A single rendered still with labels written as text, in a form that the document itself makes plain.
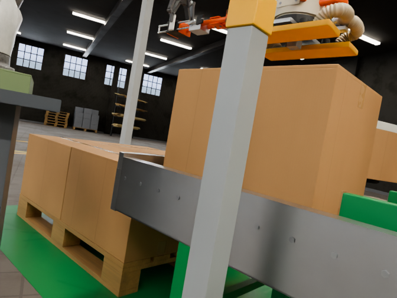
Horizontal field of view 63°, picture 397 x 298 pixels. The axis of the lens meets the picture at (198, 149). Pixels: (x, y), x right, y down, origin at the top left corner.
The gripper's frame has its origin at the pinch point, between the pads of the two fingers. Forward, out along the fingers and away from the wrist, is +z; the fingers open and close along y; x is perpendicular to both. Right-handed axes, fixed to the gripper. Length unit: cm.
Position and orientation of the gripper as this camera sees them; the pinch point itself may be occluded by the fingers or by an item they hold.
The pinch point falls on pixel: (178, 28)
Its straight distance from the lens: 161.3
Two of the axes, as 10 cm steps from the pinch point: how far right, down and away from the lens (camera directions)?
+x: -7.3, -1.5, 6.7
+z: -1.7, 9.9, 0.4
